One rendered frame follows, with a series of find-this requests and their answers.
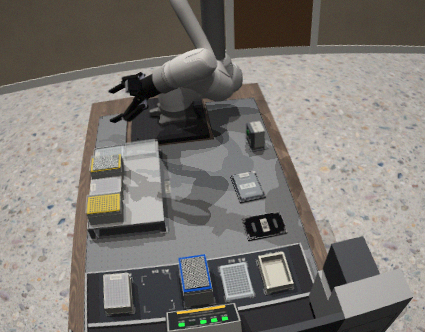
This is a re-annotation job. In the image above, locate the black rectangular nest with label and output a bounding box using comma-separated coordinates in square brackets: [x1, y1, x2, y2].
[242, 211, 288, 241]

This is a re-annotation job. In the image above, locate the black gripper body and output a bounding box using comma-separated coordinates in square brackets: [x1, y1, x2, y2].
[138, 74, 161, 101]

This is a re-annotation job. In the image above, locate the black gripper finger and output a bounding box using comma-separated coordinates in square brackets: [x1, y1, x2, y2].
[110, 91, 149, 123]
[108, 72, 146, 94]

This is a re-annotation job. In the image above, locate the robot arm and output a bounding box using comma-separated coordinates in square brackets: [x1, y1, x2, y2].
[149, 0, 243, 126]

